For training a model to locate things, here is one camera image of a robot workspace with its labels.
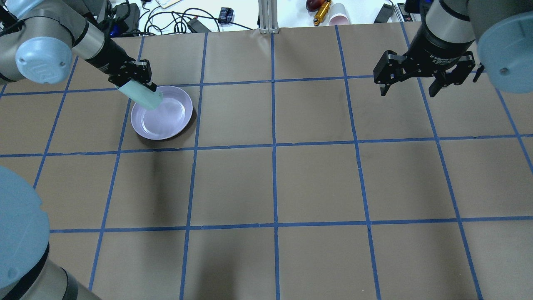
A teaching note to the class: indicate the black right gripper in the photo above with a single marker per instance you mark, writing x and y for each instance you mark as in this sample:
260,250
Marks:
435,51

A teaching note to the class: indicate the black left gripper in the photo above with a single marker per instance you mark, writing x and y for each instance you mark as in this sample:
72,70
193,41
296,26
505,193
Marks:
107,56

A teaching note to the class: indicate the mint green faceted cup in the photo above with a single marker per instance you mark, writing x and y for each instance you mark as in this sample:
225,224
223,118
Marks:
146,98

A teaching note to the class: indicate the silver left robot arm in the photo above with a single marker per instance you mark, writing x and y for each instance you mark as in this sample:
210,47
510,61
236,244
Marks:
38,42

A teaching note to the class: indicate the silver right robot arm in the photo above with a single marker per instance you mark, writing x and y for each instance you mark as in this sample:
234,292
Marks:
457,35

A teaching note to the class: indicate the lilac round plate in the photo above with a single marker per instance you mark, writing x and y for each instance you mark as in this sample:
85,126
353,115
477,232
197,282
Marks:
168,119

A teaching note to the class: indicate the pink plastic cup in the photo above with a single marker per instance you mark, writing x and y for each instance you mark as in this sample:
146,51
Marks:
338,15

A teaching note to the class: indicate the black power adapter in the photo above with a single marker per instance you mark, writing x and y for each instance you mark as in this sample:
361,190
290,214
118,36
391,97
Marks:
126,18

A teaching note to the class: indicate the small blue black device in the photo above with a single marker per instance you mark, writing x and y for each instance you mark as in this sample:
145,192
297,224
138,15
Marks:
226,15

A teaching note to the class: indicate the red and gold toy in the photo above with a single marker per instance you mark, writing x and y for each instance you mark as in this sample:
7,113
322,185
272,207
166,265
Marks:
320,8

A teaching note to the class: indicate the brown paper table mat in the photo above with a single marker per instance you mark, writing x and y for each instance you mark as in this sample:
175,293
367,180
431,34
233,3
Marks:
295,179

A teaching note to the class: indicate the aluminium frame post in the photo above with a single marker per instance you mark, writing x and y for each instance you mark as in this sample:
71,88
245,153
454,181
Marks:
268,17

